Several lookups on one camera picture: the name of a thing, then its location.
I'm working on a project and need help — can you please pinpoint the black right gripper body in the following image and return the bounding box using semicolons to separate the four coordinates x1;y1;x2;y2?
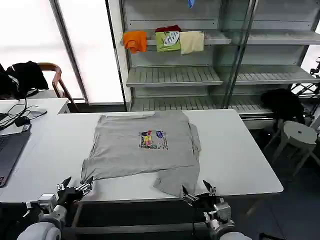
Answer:
192;194;218;210

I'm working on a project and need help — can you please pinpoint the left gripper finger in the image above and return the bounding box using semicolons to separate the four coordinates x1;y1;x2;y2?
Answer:
56;176;73;193
74;176;94;198

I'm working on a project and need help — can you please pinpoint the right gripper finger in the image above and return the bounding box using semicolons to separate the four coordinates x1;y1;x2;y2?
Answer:
202;179;217;197
181;185;200;204

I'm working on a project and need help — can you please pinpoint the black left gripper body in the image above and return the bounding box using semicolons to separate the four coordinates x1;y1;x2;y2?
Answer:
56;186;84;207

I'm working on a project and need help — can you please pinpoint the grey printed t-shirt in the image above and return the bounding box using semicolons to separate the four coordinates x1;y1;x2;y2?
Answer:
79;110;202;198

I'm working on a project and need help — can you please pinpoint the dark grey laptop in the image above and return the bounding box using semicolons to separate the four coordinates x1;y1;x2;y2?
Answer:
0;129;32;188

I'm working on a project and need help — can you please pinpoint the small white desk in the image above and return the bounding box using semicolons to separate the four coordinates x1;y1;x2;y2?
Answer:
0;97;70;137

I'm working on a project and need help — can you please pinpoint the brown wooden chair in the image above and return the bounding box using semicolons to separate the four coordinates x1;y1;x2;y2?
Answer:
37;62;80;113

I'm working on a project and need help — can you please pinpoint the white round stool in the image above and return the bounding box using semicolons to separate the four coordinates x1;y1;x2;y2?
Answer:
264;119;319;177

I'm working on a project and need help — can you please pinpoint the black jacket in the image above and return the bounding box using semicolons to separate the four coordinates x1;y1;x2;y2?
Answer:
0;60;50;100

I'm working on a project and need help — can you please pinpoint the grey metal shelf with clothes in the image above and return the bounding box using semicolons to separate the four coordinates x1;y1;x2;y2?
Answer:
106;0;320;130

